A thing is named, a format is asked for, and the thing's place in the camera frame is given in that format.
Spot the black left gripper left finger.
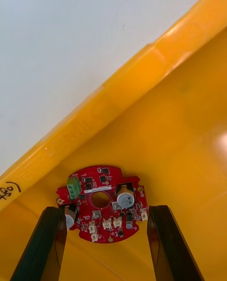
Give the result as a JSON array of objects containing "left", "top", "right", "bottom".
[{"left": 10, "top": 206, "right": 68, "bottom": 281}]

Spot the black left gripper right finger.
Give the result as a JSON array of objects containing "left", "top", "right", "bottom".
[{"left": 147, "top": 204, "right": 205, "bottom": 281}]

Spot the round red circuit board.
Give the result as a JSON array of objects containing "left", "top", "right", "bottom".
[{"left": 55, "top": 165, "right": 149, "bottom": 244}]

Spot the yellow-orange plastic bin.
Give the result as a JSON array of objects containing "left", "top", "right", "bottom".
[{"left": 0, "top": 0, "right": 227, "bottom": 281}]

